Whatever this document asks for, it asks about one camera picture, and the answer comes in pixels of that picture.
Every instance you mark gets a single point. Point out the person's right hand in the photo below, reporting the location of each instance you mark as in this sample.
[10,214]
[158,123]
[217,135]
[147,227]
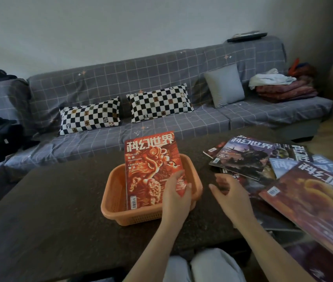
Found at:
[237,205]

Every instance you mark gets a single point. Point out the pile of magazines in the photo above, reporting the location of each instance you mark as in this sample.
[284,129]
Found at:
[298,152]

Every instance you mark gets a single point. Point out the person's light trousers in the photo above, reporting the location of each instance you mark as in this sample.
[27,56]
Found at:
[213,267]

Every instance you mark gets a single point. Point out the purple sky aircraft magazine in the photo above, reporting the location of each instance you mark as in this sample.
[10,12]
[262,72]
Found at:
[243,155]

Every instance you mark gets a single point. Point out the plain grey cushion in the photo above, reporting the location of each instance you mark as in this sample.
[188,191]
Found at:
[223,86]

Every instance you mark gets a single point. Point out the grey checked covered sofa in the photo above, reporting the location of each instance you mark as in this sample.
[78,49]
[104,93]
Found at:
[154,67]

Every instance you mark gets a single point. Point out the black white checkered pillow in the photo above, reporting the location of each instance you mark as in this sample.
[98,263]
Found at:
[90,116]
[159,103]

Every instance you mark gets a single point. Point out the pale booklet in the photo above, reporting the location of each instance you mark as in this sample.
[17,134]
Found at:
[246,34]

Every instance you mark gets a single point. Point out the dark speckled table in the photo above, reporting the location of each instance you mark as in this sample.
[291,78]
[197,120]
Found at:
[52,208]

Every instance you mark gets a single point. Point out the person's left hand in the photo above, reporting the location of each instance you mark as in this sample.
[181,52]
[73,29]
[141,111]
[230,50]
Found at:
[173,208]

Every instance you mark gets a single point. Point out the red lion cover magazine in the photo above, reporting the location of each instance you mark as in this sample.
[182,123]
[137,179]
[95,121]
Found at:
[149,167]

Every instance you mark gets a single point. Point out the person's right forearm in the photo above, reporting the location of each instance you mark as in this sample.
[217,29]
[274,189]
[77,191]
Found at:
[272,255]

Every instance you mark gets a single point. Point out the orange plastic basket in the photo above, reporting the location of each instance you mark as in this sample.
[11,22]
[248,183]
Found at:
[116,202]

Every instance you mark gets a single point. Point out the white crumpled cloth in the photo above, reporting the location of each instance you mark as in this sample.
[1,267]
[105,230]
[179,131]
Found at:
[270,79]

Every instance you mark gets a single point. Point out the folded dark red blanket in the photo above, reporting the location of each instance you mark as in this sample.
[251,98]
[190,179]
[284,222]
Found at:
[287,92]

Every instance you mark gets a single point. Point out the person's left forearm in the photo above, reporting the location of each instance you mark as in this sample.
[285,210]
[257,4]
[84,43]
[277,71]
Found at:
[154,255]

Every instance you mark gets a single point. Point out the black flat tray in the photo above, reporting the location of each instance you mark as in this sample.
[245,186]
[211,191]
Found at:
[247,38]

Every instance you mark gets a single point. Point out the orange red bag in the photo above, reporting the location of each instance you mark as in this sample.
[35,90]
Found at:
[301,69]

